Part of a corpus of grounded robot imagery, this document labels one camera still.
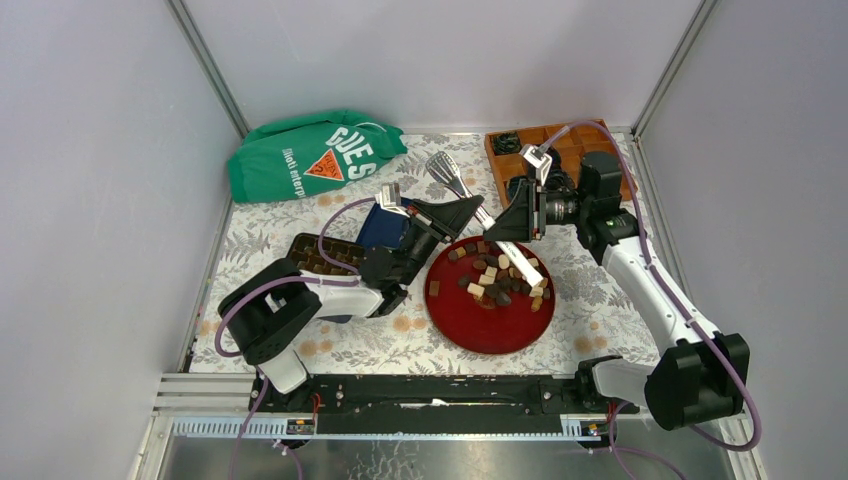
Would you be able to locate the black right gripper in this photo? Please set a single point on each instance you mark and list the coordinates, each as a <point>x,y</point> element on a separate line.
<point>524,220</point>

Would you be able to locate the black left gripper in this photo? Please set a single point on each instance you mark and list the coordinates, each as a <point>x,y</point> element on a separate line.
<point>441,220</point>

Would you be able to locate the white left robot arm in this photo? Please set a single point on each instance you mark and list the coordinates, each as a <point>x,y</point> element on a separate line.
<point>265,314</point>

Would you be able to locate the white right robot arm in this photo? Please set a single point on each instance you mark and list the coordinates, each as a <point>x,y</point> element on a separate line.
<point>701,372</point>

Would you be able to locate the white rectangular chocolate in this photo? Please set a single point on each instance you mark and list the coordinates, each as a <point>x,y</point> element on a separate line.
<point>475,290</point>

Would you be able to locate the blue box lid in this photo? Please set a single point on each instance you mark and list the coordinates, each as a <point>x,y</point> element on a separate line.
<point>382,228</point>

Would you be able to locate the orange wooden divider tray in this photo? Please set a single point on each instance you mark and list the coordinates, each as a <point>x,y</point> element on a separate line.
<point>570,149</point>

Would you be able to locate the red round plate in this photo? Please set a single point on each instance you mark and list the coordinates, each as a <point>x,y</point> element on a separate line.
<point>509,317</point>

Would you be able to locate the green printed bag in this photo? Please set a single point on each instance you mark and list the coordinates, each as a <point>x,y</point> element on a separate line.
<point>308,155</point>

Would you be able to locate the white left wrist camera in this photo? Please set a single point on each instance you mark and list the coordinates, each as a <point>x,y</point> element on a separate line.
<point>389,199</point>

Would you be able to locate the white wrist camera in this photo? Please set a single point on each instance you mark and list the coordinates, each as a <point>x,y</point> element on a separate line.
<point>389,199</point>
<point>538,163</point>

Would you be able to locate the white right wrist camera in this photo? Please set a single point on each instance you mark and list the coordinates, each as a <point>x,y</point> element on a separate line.
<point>538,163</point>

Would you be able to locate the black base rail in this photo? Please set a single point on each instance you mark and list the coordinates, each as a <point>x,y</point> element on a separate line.
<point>428,404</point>

